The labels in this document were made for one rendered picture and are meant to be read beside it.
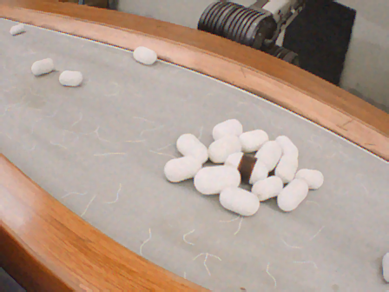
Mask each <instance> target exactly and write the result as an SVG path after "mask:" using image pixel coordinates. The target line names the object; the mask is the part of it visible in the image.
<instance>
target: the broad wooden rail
mask: <svg viewBox="0 0 389 292"><path fill-rule="evenodd" d="M0 18H4V19H8V20H11V21H14V22H15V21H16V22H18V23H24V24H28V25H33V26H36V27H39V28H40V27H41V28H44V29H47V30H53V31H56V32H61V33H63V34H64V33H65V34H66V35H67V34H69V35H71V36H76V37H81V38H85V39H88V40H91V41H95V42H98V43H104V44H107V45H111V46H114V47H117V48H121V49H125V50H130V51H132V52H134V51H135V49H136V48H137V47H140V46H142V47H147V48H148V49H150V50H153V51H154V52H155V53H156V55H157V59H159V60H162V61H164V62H167V63H173V64H174V65H177V66H179V67H184V68H186V69H189V70H192V71H194V72H197V73H200V74H202V75H205V76H211V77H212V78H215V79H217V80H220V81H223V82H224V83H228V84H231V85H233V86H235V87H237V88H239V89H240V90H243V91H246V92H248V93H250V94H253V95H255V96H258V97H260V98H263V99H265V100H268V101H269V102H271V103H273V104H275V105H278V106H279V107H281V108H284V109H285V110H289V111H291V112H293V113H294V114H297V115H299V116H302V117H304V118H306V119H307V120H309V121H311V122H313V123H316V124H318V125H319V126H321V127H323V128H325V129H327V130H329V131H331V132H333V133H334V134H335V135H337V136H340V137H343V138H345V139H346V140H347V141H349V142H351V143H355V144H356V145H358V146H359V147H361V148H363V149H365V150H366V151H368V152H371V153H372V154H374V155H376V156H377V157H379V158H382V159H383V160H384V161H387V162H389V115H388V114H386V113H385V112H383V111H382V110H381V109H378V108H377V107H375V106H373V105H371V104H370V103H367V102H365V101H363V100H361V99H359V98H358V97H356V96H354V95H352V94H350V93H348V92H346V91H345V90H343V89H342V88H340V87H338V86H336V85H334V84H332V83H329V82H328V81H325V80H323V79H321V78H319V77H317V76H316V75H315V74H312V73H310V72H308V71H305V70H302V69H300V68H298V67H296V66H294V65H293V64H291V63H288V62H285V61H283V60H280V59H279V58H276V57H273V56H270V55H268V54H267V53H265V52H263V51H260V50H257V49H254V48H251V47H249V46H246V45H243V44H240V43H237V42H235V41H233V40H229V39H226V38H223V37H220V36H216V35H213V34H211V33H206V32H204V31H201V30H195V29H192V28H189V27H185V26H182V25H178V24H176V23H170V22H165V21H162V20H158V19H153V18H148V17H144V16H139V15H135V14H133V15H132V14H130V13H129V14H128V13H124V12H120V11H114V10H107V9H101V8H100V9H99V8H96V7H90V6H85V5H84V6H83V5H80V4H79V5H78V4H73V3H61V2H57V1H50V0H0Z"/></svg>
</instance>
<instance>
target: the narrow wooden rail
mask: <svg viewBox="0 0 389 292"><path fill-rule="evenodd" d="M0 266H1V267H2V268H3V269H4V270H5V272H7V273H8V274H9V275H10V276H11V277H12V278H13V279H14V280H15V281H16V282H17V283H18V284H19V285H20V286H21V287H23V289H25V290H26V291H27V292H214V291H212V290H210V289H205V288H204V287H202V286H201V285H198V284H196V283H193V282H191V281H189V280H188V279H184V278H182V277H180V276H178V275H176V274H174V273H173V272H171V271H168V270H166V269H165V268H162V267H160V266H159V265H157V264H155V263H153V262H151V261H150V260H148V259H146V258H145V257H142V256H140V255H138V254H136V252H134V251H132V250H131V249H128V248H126V247H124V246H122V244H120V243H119V242H117V241H115V240H114V239H113V238H111V237H109V236H108V235H106V234H104V233H103V232H101V230H99V229H97V228H96V227H95V226H93V225H91V224H90V223H89V222H87V221H85V220H84V219H82V218H81V217H80V216H78V215H77V214H75V213H74V212H73V211H71V210H70V209H68V208H67V207H66V206H64V205H63V204H62V203H61V202H59V201H58V200H57V199H55V197H53V196H52V195H51V194H50V193H48V191H46V190H45V189H43V188H41V186H39V185H38V184H37V183H36V182H34V180H32V179H30V178H29V177H28V176H27V175H26V174H25V173H24V172H22V171H21V170H20V169H19V168H18V167H17V166H16V165H15V164H14V163H13V162H11V161H10V160H9V159H8V158H7V157H5V156H4V155H3V154H2V153H1V152H0Z"/></svg>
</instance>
